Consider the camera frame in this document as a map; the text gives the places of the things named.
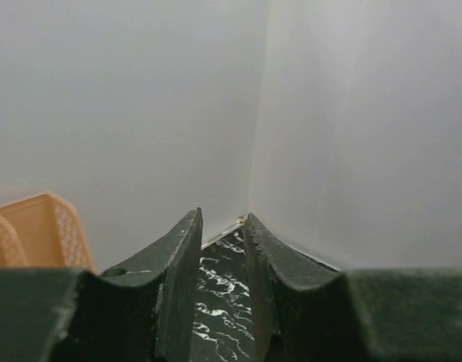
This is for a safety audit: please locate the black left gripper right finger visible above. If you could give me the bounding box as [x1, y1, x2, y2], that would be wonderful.
[243, 214, 462, 361]

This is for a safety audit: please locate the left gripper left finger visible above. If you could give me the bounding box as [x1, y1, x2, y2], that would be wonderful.
[0, 209, 203, 361]

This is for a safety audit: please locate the orange plastic desk organizer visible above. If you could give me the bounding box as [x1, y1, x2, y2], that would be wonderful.
[0, 192, 95, 272]

